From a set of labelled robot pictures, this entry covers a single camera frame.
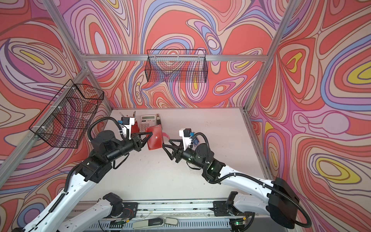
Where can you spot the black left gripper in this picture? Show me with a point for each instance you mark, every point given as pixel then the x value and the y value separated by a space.
pixel 136 141

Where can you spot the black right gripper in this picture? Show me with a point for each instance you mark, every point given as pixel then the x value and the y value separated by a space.
pixel 178 149

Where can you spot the red leather card holder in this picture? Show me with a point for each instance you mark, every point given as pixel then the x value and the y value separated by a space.
pixel 156 140

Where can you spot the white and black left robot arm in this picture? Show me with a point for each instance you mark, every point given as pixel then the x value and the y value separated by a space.
pixel 87 174

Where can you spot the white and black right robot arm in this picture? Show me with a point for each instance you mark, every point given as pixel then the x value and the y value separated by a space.
pixel 274 197

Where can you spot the pink desk calculator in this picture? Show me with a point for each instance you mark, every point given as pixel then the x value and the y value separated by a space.
pixel 147 121

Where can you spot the beige and black stapler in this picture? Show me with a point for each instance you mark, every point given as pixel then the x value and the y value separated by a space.
pixel 158 120

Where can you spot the red metal pen bucket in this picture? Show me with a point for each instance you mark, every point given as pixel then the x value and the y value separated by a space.
pixel 135 128

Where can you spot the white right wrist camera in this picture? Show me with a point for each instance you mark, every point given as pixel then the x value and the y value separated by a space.
pixel 186 135

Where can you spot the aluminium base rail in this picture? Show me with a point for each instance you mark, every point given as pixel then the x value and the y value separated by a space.
pixel 209 215

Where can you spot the black wire basket on back wall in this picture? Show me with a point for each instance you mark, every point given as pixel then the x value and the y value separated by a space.
pixel 176 65

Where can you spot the black wire basket on wall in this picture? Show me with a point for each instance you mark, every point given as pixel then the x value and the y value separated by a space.
pixel 176 65
pixel 65 120

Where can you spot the black wire basket on left wall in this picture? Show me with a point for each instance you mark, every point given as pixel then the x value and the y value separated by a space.
pixel 65 120

